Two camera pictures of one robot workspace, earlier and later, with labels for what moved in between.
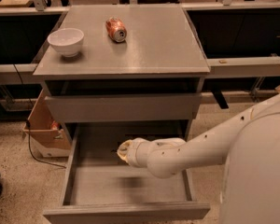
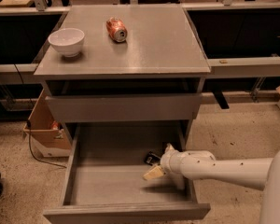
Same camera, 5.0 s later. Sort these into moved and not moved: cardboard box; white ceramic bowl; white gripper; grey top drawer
Moved: white gripper
Not moved: grey top drawer; cardboard box; white ceramic bowl
